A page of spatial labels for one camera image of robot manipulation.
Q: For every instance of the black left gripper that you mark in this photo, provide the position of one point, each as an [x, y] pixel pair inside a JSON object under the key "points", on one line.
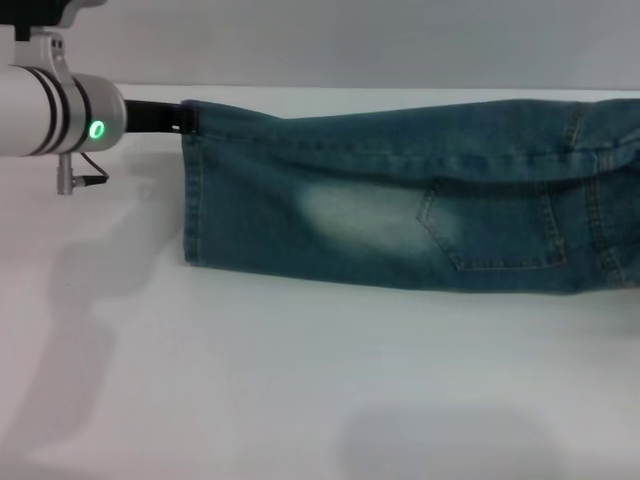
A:
{"points": [[150, 117]]}

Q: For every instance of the blue washed denim shorts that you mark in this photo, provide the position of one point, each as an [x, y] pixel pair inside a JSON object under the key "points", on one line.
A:
{"points": [[400, 220]]}

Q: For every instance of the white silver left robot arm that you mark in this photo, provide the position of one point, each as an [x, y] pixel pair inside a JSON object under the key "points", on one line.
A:
{"points": [[45, 115]]}

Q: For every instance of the silver black wrist camera box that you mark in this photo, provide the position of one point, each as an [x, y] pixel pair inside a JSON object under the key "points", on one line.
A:
{"points": [[45, 12]]}

